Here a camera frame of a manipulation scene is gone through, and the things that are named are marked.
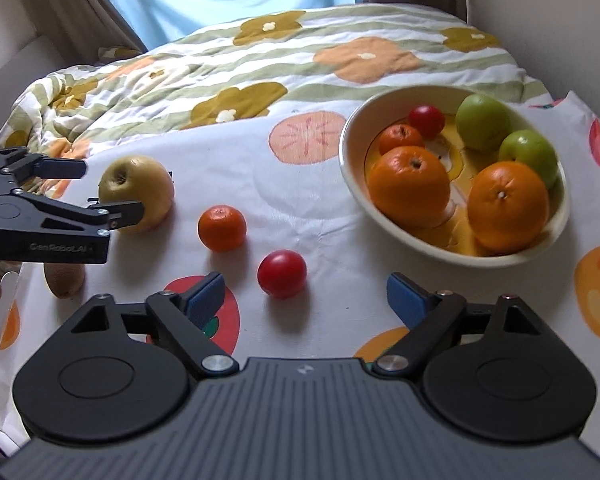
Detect brown kiwi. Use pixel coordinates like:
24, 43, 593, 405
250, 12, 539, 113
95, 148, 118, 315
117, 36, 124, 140
43, 260, 87, 300

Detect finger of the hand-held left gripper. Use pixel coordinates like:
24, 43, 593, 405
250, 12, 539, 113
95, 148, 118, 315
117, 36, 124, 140
10, 190, 147, 235
0, 147, 88, 193

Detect large orange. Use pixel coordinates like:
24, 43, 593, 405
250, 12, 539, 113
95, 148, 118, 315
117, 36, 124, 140
368, 146, 452, 227
467, 161, 551, 254

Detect cream bowl with yellow print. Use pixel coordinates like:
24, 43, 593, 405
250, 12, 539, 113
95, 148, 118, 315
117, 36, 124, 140
339, 85, 572, 266

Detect white persimmon print cloth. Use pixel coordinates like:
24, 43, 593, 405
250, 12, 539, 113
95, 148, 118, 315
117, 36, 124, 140
0, 90, 600, 466

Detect red cherry tomato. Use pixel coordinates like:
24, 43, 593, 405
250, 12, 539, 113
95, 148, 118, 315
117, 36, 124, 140
257, 250, 308, 299
408, 105, 446, 141

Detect grey bed headboard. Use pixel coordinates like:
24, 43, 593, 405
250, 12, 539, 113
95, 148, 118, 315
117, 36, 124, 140
0, 35, 66, 148

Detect floral striped quilt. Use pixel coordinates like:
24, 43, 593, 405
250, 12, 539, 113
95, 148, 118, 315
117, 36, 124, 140
0, 2, 551, 161

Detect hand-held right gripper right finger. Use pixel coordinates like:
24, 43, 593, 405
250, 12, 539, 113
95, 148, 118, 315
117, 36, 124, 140
372, 272, 546, 376

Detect small tangerine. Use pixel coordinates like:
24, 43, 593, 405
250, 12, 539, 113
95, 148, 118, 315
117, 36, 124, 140
198, 205, 247, 253
378, 124, 426, 157

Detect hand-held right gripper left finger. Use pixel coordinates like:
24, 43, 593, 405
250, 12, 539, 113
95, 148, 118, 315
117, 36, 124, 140
55, 272, 241, 379

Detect yellow apple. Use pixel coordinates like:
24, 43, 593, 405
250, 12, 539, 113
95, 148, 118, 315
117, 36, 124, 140
98, 155, 176, 234

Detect green apple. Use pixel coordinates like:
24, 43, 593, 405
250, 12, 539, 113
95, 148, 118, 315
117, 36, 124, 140
455, 93, 512, 152
498, 129, 559, 191

